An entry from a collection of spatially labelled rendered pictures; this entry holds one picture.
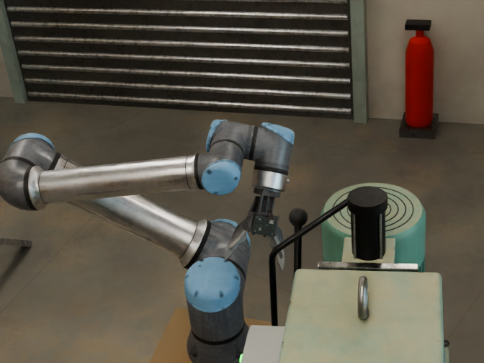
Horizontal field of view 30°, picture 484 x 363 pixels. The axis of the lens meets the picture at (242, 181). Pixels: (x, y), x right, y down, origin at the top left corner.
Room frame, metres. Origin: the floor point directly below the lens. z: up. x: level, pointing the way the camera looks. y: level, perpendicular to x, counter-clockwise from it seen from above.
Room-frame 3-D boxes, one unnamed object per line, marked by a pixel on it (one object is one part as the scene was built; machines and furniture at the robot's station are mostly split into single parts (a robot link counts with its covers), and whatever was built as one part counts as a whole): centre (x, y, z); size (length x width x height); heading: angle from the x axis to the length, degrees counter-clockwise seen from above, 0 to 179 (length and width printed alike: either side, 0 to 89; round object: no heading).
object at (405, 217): (1.25, -0.21, 1.35); 0.18 x 0.18 x 0.31
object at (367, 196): (1.11, -0.18, 1.53); 0.08 x 0.08 x 0.17; 77
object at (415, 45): (4.10, -0.95, 0.30); 0.19 x 0.18 x 0.60; 160
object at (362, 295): (0.97, -0.15, 1.55); 0.06 x 0.02 x 0.07; 167
